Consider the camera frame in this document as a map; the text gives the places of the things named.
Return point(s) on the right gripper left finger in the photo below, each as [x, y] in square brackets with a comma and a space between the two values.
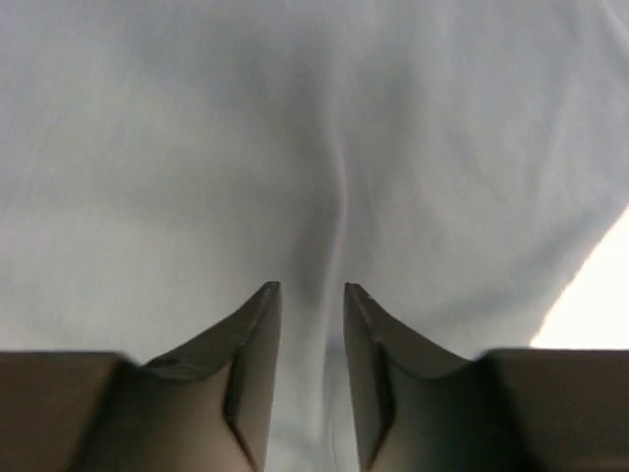
[203, 406]

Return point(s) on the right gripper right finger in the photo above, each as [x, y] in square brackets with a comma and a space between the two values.
[419, 407]

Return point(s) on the blue t shirt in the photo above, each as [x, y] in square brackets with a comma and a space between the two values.
[161, 160]

